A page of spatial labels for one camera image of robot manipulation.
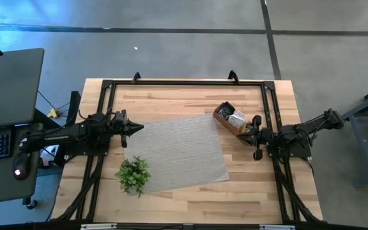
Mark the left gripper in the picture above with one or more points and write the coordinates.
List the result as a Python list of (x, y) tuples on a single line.
[(120, 123)]

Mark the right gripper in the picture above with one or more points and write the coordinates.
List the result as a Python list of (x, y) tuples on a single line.
[(260, 135)]

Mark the shiny orange foil tea packet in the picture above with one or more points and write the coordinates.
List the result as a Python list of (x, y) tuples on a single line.
[(244, 127)]

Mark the blackcurrant tea packet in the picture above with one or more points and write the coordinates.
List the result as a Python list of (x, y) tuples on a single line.
[(225, 110)]

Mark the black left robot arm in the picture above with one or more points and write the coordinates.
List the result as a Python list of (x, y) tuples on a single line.
[(62, 135)]

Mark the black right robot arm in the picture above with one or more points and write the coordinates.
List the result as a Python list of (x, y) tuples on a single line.
[(308, 126)]

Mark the wooden tea box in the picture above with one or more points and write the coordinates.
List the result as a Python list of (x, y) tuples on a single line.
[(224, 126)]

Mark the green artificial plant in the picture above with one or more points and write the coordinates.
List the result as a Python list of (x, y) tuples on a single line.
[(133, 174)]

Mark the grey woven placemat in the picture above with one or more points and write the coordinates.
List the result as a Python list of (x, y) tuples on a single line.
[(177, 153)]

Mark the yellow plug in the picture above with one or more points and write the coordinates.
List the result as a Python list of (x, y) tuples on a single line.
[(53, 112)]

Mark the black computer mouse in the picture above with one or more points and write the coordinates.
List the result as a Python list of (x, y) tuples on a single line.
[(21, 166)]

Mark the grey metal cart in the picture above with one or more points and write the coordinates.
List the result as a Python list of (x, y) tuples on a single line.
[(366, 127)]

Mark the black caster wheel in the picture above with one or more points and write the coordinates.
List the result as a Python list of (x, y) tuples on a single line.
[(30, 203)]

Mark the grey desk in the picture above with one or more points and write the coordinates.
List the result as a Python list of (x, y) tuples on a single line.
[(8, 89)]

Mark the black post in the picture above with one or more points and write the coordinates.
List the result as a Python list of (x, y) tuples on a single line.
[(72, 108)]

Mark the black aluminium table frame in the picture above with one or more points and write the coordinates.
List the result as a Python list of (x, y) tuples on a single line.
[(187, 82)]

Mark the white bracket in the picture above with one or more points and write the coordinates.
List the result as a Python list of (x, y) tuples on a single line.
[(276, 227), (97, 226)]

